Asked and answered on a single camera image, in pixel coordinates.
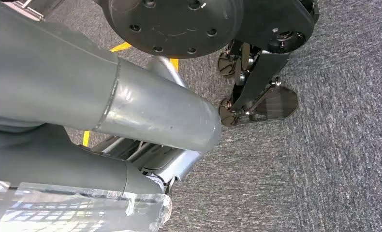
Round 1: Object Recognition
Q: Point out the yellow floor tape outline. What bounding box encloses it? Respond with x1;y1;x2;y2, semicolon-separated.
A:
82;42;180;148

